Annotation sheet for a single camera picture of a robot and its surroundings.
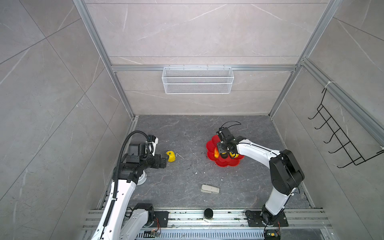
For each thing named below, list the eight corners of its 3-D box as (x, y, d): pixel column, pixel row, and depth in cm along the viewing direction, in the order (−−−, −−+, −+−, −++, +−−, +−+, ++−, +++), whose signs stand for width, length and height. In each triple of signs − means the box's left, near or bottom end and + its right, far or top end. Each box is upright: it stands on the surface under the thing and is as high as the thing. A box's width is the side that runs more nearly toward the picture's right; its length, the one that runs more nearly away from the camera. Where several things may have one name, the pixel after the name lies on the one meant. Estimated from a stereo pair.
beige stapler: (200, 191, 84) (200, 189, 81) (201, 185, 86) (201, 183, 83) (218, 195, 83) (219, 193, 80) (219, 189, 85) (220, 186, 82)
